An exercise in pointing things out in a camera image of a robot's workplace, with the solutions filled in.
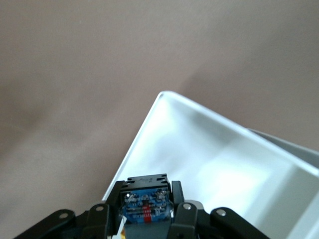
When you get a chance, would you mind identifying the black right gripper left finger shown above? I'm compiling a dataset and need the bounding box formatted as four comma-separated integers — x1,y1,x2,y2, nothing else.
14,180,126,239

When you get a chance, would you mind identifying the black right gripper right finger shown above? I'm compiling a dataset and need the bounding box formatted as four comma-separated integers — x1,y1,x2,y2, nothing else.
169,180,270,239

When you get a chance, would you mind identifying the white plastic bin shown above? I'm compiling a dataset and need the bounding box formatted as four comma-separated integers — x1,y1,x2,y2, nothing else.
101,91,319,239

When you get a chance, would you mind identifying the brown table cover sheet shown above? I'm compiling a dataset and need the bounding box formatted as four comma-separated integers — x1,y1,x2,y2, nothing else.
0,0,319,239

